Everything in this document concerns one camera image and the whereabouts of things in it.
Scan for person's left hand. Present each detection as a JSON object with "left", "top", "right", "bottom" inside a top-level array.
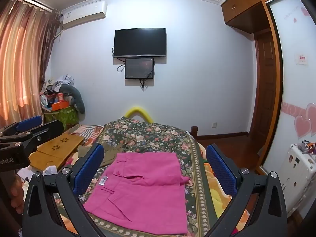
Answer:
[{"left": 5, "top": 174, "right": 25, "bottom": 215}]

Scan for green storage bag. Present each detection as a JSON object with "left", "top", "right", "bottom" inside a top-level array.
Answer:
[{"left": 43, "top": 105, "right": 79, "bottom": 130}]

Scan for black wall television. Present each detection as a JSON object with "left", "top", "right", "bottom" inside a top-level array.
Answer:
[{"left": 113, "top": 28, "right": 166, "bottom": 58}]

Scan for olive green pants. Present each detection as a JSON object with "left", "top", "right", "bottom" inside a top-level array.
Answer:
[{"left": 77, "top": 142, "right": 124, "bottom": 167}]

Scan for pile of clothes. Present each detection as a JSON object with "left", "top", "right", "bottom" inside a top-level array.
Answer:
[{"left": 39, "top": 74, "right": 74, "bottom": 109}]

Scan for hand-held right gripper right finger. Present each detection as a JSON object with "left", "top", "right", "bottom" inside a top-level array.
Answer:
[{"left": 206, "top": 144, "right": 289, "bottom": 237}]

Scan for wooden overhead cabinet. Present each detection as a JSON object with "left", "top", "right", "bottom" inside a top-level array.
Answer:
[{"left": 220, "top": 0, "right": 293, "bottom": 34}]

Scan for bamboo lap table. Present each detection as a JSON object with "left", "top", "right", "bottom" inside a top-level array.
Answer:
[{"left": 29, "top": 131, "right": 85, "bottom": 171}]

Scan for brown wooden door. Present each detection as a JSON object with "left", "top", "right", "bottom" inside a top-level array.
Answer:
[{"left": 248, "top": 28, "right": 278, "bottom": 136}]

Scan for small black wall monitor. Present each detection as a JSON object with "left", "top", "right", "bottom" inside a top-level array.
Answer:
[{"left": 124, "top": 57, "right": 155, "bottom": 80}]

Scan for striped cloth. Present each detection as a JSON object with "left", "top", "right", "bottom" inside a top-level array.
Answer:
[{"left": 74, "top": 125, "right": 103, "bottom": 144}]

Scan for orange box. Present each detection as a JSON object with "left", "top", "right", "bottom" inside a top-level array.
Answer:
[{"left": 51, "top": 100, "right": 71, "bottom": 111}]

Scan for orange yellow blanket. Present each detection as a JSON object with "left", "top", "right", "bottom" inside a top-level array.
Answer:
[{"left": 197, "top": 144, "right": 250, "bottom": 237}]

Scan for orange pink curtain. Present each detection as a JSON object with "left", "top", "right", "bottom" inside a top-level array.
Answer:
[{"left": 0, "top": 0, "right": 61, "bottom": 129}]

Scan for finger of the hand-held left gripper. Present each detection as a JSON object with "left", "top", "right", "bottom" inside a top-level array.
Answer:
[
  {"left": 0, "top": 115, "right": 43, "bottom": 137},
  {"left": 0, "top": 120, "right": 64, "bottom": 153}
]

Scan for white air conditioner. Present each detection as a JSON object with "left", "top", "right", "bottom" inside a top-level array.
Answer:
[{"left": 62, "top": 1, "right": 108, "bottom": 29}]

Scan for pink heart decal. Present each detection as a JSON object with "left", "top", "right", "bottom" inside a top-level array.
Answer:
[{"left": 294, "top": 104, "right": 316, "bottom": 139}]

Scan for white crumpled cloth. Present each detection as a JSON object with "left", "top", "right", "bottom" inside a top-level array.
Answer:
[{"left": 42, "top": 165, "right": 59, "bottom": 176}]

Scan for grey plush pillow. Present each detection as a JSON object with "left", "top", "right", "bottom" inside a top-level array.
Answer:
[{"left": 59, "top": 84, "right": 86, "bottom": 114}]

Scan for yellow foam tube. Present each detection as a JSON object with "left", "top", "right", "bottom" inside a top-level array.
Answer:
[{"left": 125, "top": 105, "right": 155, "bottom": 123}]

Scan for pile of small trinkets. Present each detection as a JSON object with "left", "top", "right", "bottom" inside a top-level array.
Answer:
[{"left": 296, "top": 139, "right": 316, "bottom": 155}]

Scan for white suitcase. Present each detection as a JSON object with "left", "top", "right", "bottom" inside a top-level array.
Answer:
[{"left": 280, "top": 143, "right": 316, "bottom": 213}]

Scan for pink pants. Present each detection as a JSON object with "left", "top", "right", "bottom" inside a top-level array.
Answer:
[{"left": 83, "top": 152, "right": 190, "bottom": 235}]

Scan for dark floral blanket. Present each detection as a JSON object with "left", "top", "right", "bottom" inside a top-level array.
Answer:
[{"left": 53, "top": 117, "right": 223, "bottom": 237}]

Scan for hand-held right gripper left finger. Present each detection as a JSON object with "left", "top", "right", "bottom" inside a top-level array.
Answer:
[{"left": 22, "top": 143, "right": 106, "bottom": 237}]

